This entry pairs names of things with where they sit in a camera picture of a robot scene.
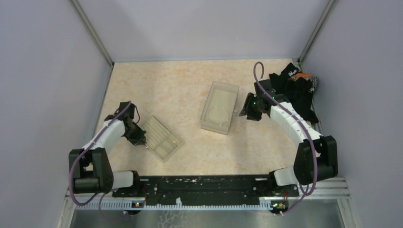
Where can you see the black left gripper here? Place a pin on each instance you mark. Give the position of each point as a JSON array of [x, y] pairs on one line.
[[140, 139]]

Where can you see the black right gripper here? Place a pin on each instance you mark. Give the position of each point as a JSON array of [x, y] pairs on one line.
[[246, 109]]

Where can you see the beige ring-slot tray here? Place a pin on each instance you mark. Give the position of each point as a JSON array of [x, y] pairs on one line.
[[159, 139]]

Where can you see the silver pearl-tipped bangle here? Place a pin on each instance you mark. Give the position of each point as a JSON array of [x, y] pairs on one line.
[[218, 114]]

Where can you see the clear acrylic box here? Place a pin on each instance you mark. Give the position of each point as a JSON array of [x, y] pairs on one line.
[[220, 107]]

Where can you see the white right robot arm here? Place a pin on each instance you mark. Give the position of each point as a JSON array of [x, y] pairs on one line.
[[316, 157]]

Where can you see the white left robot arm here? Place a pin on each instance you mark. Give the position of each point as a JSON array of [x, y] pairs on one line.
[[90, 169]]

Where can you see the black cloth pile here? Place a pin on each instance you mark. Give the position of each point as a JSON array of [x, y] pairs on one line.
[[298, 87]]

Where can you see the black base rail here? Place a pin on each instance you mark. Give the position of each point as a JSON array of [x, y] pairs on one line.
[[205, 190]]

